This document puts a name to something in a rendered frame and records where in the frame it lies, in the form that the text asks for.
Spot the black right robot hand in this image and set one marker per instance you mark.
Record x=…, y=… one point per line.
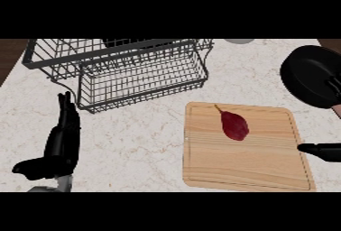
x=322, y=149

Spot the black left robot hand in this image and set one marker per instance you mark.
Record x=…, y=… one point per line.
x=62, y=141

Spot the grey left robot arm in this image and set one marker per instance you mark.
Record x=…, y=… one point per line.
x=56, y=185

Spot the wooden cutting board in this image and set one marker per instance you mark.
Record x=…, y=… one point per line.
x=244, y=150

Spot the black pot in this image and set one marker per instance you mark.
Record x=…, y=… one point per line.
x=313, y=76

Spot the grey round object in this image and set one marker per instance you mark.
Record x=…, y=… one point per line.
x=239, y=41

